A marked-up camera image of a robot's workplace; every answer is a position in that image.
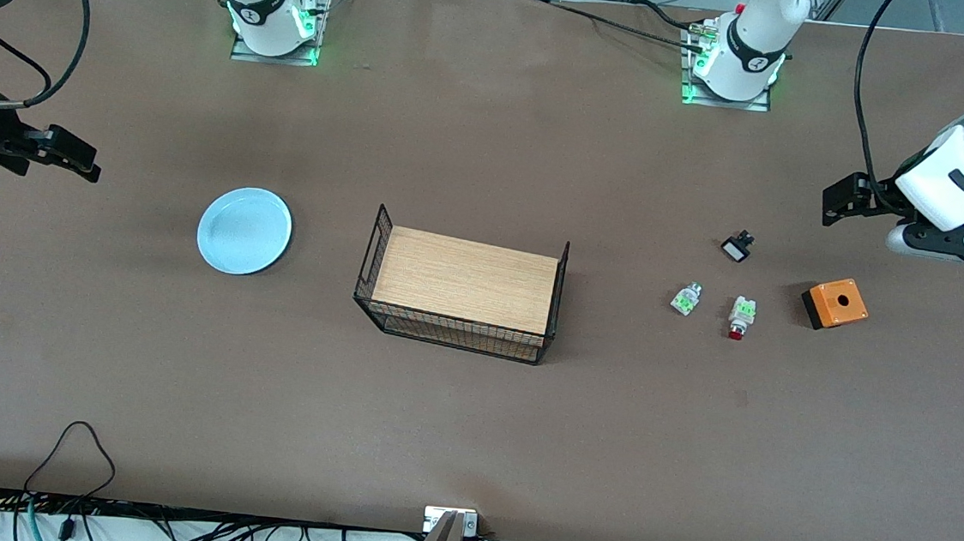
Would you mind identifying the red push button switch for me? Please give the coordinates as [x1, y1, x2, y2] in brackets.
[726, 295, 758, 342]

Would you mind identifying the light blue round plate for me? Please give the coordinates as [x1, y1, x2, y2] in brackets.
[194, 184, 295, 280]

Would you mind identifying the orange button enclosure box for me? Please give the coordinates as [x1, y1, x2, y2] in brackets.
[799, 275, 871, 334]

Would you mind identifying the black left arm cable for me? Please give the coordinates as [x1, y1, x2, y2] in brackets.
[844, 0, 925, 214]

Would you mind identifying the black white push button switch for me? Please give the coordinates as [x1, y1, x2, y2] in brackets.
[720, 228, 756, 265]

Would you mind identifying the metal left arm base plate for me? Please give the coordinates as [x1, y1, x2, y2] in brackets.
[676, 24, 779, 113]

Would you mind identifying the green push button switch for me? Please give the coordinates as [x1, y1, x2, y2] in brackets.
[670, 280, 704, 318]

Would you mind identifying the black cable to arm base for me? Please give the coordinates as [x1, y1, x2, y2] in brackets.
[543, 0, 714, 57]

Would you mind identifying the black looped cable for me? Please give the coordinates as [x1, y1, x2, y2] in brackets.
[21, 417, 121, 505]

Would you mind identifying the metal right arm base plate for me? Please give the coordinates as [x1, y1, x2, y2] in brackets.
[230, 0, 333, 69]

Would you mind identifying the black wire rack wooden top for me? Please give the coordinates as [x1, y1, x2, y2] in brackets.
[348, 201, 573, 369]

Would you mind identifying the silver metal bracket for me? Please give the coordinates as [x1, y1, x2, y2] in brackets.
[423, 505, 479, 538]

